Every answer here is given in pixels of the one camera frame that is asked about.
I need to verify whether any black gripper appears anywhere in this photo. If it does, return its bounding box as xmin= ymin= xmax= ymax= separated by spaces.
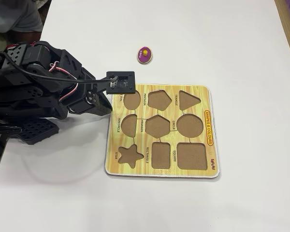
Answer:
xmin=59 ymin=49 xmax=113 ymax=117

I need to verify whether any purple oval puzzle piece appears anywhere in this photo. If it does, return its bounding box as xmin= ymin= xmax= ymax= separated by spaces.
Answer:
xmin=136 ymin=45 xmax=152 ymax=65

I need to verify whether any wooden shapes puzzle board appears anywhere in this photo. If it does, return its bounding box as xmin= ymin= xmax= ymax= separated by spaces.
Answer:
xmin=103 ymin=83 xmax=220 ymax=180

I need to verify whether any glossy black table clamp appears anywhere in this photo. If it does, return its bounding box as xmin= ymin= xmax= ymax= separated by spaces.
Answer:
xmin=0 ymin=124 xmax=23 ymax=139

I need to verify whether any person in grey shirt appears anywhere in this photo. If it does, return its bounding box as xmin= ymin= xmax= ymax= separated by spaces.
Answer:
xmin=0 ymin=0 xmax=43 ymax=33

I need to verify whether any black square wrist camera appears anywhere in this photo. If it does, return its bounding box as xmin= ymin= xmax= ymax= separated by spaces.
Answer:
xmin=91 ymin=71 xmax=136 ymax=95

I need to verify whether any red white servo wire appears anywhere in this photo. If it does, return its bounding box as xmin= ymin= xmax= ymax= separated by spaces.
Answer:
xmin=48 ymin=61 xmax=79 ymax=103

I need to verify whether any black camera cable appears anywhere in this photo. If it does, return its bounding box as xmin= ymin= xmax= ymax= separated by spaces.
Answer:
xmin=2 ymin=52 xmax=118 ymax=84

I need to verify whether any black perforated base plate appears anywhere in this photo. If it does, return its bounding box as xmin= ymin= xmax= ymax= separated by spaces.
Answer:
xmin=14 ymin=117 xmax=60 ymax=146

